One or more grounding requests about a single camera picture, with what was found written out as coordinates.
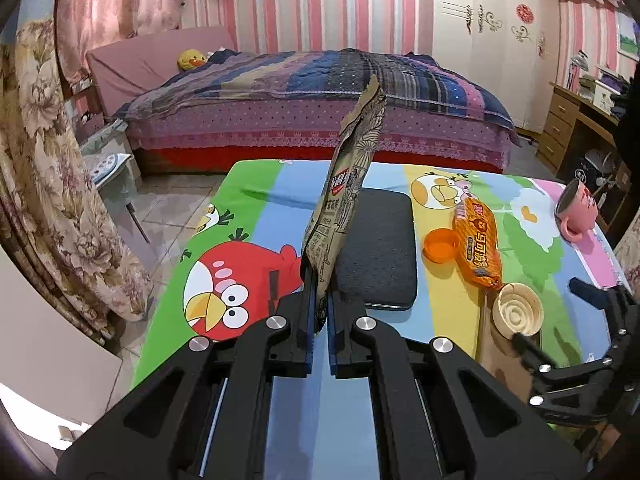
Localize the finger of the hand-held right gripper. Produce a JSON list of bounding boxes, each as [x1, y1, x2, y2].
[[569, 278, 638, 361], [510, 333, 616, 408]]

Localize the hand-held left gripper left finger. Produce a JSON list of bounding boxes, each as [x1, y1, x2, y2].
[[56, 274, 321, 480]]

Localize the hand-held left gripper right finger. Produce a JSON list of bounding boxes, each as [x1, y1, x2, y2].
[[327, 290, 586, 480]]

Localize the beige round lid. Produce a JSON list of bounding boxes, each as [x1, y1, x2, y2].
[[492, 283, 544, 337]]

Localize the grey-brown snack packet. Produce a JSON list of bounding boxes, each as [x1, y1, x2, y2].
[[301, 75, 388, 333]]

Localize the large brown cardboard piece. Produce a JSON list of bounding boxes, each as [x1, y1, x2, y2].
[[477, 292, 543, 403]]

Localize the floral curtain with blue top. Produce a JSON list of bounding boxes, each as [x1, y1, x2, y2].
[[612, 230, 640, 292]]

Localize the pink cartoon mug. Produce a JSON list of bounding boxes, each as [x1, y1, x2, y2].
[[555, 179, 598, 243]]

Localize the black rectangular case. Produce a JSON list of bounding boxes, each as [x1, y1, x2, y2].
[[334, 189, 418, 310]]

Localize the orange snack packet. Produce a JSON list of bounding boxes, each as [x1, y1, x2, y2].
[[452, 197, 503, 291]]

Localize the cartoon printed table cloth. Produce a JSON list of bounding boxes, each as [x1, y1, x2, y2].
[[131, 159, 628, 480]]

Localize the small orange cup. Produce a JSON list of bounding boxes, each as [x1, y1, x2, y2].
[[422, 227, 461, 263]]

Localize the wooden desk with drawers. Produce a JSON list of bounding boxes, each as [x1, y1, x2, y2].
[[536, 81, 626, 196]]

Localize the black hanging garment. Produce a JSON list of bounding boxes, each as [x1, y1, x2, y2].
[[612, 50, 640, 166]]

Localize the bed with purple cover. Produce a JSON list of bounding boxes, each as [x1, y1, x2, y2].
[[87, 27, 521, 176]]

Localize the white box on desk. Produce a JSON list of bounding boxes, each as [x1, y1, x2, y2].
[[580, 75, 620, 112]]

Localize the desk lamp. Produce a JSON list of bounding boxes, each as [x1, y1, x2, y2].
[[567, 50, 591, 91]]

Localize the white wardrobe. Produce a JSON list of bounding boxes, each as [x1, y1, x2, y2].
[[435, 0, 566, 133]]

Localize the patchwork quilt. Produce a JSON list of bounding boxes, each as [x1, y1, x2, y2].
[[115, 49, 516, 133]]

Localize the stool with patterned cushion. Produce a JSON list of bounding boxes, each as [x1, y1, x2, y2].
[[82, 152, 148, 243]]

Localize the beige floral curtain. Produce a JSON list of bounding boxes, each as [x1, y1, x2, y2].
[[0, 17, 153, 346]]

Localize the yellow plush toy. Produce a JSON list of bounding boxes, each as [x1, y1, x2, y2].
[[177, 49, 208, 72]]

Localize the pink bed headboard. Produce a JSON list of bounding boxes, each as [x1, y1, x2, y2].
[[87, 27, 238, 121]]

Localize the pink window curtain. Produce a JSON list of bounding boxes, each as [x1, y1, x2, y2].
[[55, 0, 183, 86]]

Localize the small framed wall picture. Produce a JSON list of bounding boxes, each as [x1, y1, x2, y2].
[[616, 7, 640, 61]]

